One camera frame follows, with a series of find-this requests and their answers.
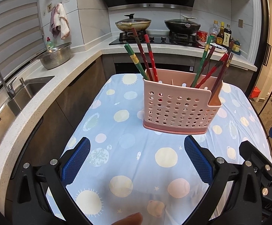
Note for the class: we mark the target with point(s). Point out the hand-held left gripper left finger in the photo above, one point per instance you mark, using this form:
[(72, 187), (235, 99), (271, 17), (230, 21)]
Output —
[(76, 160)]

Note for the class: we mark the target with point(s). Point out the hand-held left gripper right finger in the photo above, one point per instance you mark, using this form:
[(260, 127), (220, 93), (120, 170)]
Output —
[(197, 160)]

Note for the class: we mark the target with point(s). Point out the pink perforated utensil holder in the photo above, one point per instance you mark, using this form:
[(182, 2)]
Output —
[(173, 112)]

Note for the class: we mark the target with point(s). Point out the brown chopstick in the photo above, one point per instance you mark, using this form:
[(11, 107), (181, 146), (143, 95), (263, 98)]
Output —
[(222, 72)]

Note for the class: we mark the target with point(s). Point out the red spiral chopstick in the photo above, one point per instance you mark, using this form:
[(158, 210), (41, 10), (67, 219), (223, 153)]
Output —
[(214, 68)]

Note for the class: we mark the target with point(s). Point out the person's left hand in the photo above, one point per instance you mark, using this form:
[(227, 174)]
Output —
[(129, 219)]

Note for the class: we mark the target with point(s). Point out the red box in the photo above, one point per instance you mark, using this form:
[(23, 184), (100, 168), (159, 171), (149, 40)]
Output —
[(255, 92)]

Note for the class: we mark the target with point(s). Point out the blue printed tablecloth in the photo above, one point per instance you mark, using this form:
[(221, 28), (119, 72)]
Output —
[(131, 131)]

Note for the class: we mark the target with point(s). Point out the steel sink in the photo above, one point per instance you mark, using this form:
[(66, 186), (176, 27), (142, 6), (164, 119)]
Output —
[(14, 112)]

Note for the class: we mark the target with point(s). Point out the sink soap dispenser pump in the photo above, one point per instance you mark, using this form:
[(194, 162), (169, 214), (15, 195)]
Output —
[(22, 82)]

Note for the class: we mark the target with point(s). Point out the black built-in oven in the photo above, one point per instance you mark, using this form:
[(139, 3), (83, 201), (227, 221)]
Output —
[(168, 66)]

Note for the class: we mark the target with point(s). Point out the white kitchen countertop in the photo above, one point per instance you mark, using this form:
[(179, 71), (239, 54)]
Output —
[(63, 63)]

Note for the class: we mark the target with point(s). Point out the condiment jar set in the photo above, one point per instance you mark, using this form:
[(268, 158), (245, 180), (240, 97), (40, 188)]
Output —
[(236, 46)]

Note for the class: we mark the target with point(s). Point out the white plate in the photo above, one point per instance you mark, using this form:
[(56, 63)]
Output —
[(220, 49)]

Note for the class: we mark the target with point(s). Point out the steel colander bowl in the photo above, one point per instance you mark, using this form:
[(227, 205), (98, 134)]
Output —
[(55, 57)]

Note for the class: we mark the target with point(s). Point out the black-capped dark sauce bottle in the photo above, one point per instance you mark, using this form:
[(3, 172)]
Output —
[(226, 37)]

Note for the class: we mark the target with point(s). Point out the yellow-capped sauce bottle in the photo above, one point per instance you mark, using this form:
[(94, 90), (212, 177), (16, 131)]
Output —
[(220, 36)]

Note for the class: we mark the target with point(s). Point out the green dish soap bottle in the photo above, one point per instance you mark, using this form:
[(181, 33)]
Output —
[(50, 45)]

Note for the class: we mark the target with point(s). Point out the red instant noodle cup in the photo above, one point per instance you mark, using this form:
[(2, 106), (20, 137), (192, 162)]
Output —
[(201, 37)]

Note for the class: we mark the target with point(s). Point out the clear plastic oil bottle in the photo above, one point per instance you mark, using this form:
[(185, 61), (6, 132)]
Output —
[(213, 29)]

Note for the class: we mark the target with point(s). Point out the black gas stove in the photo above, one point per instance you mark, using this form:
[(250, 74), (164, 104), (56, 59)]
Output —
[(159, 39)]

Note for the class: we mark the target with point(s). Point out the black wok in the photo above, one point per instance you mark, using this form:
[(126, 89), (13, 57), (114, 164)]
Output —
[(180, 29)]

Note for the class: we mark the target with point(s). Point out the pink hanging cloth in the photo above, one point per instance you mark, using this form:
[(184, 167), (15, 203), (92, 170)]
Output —
[(54, 23)]

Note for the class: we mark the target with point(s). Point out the white hanging cloth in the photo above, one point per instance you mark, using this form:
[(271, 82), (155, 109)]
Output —
[(64, 21)]

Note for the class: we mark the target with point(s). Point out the beige wok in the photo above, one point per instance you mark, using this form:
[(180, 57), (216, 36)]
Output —
[(136, 27)]

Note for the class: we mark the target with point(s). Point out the window blind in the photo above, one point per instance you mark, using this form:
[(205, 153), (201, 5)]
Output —
[(9, 28)]

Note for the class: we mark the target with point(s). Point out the brown wall switch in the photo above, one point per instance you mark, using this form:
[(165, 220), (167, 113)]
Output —
[(241, 23)]

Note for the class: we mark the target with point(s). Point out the gold wall socket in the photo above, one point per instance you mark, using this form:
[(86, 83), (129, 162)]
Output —
[(49, 7)]

